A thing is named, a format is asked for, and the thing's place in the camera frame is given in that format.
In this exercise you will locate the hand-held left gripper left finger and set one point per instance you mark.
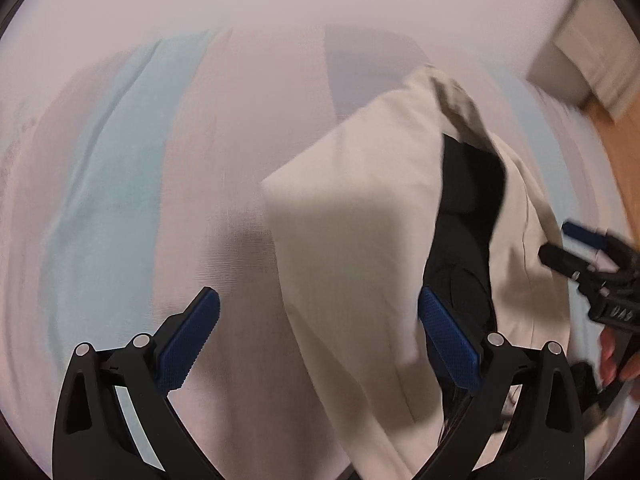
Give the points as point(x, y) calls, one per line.
point(192, 335)

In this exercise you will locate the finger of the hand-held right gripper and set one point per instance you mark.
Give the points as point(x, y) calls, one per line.
point(582, 232)
point(557, 257)

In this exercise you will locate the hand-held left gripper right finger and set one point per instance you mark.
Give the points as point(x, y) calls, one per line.
point(445, 335)

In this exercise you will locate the person's right hand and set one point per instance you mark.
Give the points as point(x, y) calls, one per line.
point(609, 360)

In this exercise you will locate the pastel striped bed sheet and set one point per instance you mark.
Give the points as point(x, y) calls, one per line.
point(125, 185)

